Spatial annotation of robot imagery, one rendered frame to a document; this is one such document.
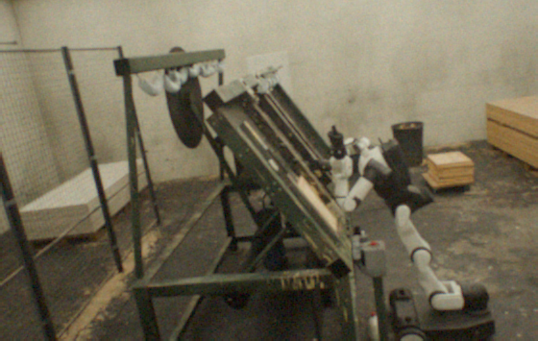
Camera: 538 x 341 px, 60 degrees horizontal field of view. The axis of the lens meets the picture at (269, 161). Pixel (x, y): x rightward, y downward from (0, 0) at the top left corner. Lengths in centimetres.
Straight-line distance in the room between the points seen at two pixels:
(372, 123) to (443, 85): 136
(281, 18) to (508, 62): 392
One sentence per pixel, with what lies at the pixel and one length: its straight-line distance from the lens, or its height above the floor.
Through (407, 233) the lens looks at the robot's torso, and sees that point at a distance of 327.
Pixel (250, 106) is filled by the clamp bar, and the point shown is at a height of 177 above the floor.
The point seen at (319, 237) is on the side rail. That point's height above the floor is 103.
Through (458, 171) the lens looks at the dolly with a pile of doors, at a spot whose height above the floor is 29.
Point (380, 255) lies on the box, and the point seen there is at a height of 89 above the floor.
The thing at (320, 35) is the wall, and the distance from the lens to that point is 823.
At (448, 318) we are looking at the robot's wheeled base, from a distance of 355.
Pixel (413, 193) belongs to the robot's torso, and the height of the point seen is 107.
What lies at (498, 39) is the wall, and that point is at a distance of 885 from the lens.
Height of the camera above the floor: 212
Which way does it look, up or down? 14 degrees down
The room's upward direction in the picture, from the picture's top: 9 degrees counter-clockwise
